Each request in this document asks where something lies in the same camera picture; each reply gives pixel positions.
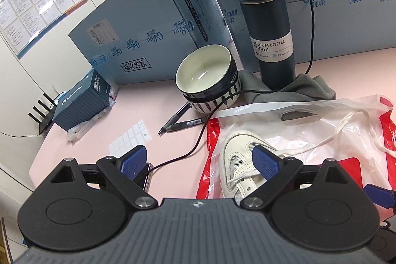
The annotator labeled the white sneaker shoe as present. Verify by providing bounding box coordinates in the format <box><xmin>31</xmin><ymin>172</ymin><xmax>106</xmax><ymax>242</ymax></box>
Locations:
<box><xmin>220</xmin><ymin>131</ymin><xmax>280</xmax><ymax>205</ymax></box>

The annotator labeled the white label sticker sheet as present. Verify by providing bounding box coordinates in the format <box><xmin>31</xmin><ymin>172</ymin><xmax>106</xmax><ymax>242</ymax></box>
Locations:
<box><xmin>108</xmin><ymin>119</ymin><xmax>152</xmax><ymax>158</ymax></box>

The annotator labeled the black pen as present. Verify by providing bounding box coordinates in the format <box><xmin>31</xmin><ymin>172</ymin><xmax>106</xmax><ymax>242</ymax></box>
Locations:
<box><xmin>166</xmin><ymin>116</ymin><xmax>208</xmax><ymax>133</ymax></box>
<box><xmin>158</xmin><ymin>102</ymin><xmax>191</xmax><ymax>136</ymax></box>

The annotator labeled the red white plastic bag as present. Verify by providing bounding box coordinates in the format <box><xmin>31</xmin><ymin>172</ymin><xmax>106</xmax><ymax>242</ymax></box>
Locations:
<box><xmin>196</xmin><ymin>95</ymin><xmax>395</xmax><ymax>199</ymax></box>

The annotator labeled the small dark blue box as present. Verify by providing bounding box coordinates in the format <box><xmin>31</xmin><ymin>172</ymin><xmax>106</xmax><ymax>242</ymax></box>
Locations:
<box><xmin>53</xmin><ymin>70</ymin><xmax>111</xmax><ymax>131</ymax></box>

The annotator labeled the grey cloth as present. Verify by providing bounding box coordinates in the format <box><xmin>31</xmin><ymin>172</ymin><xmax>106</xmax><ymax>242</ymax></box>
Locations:
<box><xmin>236</xmin><ymin>69</ymin><xmax>337</xmax><ymax>122</ymax></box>

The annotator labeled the black router with antennas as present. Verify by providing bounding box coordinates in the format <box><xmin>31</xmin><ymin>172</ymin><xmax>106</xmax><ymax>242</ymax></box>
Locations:
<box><xmin>28</xmin><ymin>93</ymin><xmax>57</xmax><ymax>136</ymax></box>

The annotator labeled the striped white ceramic bowl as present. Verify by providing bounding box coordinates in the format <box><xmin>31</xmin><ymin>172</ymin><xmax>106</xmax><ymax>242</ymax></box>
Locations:
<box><xmin>183</xmin><ymin>77</ymin><xmax>241</xmax><ymax>115</ymax></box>

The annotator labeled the dark blue vacuum bottle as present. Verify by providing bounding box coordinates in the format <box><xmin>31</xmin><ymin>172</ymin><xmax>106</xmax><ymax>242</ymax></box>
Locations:
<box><xmin>239</xmin><ymin>0</ymin><xmax>295</xmax><ymax>91</ymax></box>

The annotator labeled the black cable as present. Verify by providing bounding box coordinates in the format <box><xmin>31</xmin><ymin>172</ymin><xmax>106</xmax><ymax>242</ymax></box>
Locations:
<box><xmin>148</xmin><ymin>0</ymin><xmax>316</xmax><ymax>175</ymax></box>

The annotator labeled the wall notice poster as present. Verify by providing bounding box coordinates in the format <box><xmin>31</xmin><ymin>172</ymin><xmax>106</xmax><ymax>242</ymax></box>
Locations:
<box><xmin>1</xmin><ymin>0</ymin><xmax>88</xmax><ymax>59</ymax></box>

